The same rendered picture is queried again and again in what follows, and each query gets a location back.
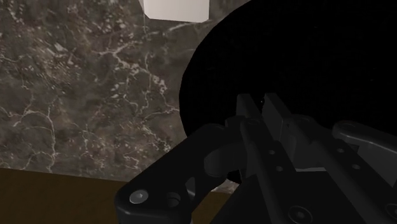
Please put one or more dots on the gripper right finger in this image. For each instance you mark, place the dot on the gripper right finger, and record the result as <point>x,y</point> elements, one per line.
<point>328,149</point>

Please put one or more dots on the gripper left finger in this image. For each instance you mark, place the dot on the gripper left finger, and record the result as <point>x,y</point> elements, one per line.
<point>173,173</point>

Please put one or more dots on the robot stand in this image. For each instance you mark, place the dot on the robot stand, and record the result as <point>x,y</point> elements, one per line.
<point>176,9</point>

